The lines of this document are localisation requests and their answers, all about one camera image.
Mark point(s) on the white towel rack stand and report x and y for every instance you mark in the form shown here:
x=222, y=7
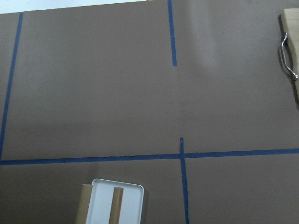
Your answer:
x=110, y=202

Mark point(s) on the bamboo cutting board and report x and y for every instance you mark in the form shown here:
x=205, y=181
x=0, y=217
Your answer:
x=289, y=46

